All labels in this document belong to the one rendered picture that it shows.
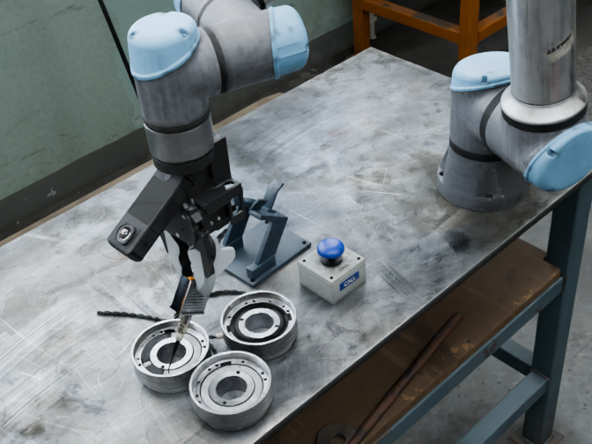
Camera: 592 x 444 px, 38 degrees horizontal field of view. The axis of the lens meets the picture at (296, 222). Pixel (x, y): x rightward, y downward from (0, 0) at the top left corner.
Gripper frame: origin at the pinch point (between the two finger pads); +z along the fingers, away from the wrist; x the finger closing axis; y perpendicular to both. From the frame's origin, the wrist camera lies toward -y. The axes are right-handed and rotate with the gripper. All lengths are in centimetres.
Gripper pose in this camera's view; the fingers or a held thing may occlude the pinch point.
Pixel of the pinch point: (194, 286)
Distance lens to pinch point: 111.0
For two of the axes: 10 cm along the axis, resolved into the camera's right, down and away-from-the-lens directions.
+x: -7.2, -3.9, 5.7
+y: 6.9, -4.9, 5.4
